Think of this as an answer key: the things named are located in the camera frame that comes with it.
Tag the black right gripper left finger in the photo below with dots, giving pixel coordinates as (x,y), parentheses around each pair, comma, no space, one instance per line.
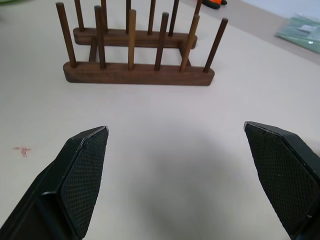
(77,185)

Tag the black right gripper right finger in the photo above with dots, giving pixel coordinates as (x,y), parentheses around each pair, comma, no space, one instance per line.
(285,175)

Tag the dark wooden peg rack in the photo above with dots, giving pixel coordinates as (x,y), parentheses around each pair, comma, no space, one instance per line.
(140,50)

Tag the orange and black object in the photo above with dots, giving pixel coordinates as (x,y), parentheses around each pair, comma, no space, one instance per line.
(214,3)

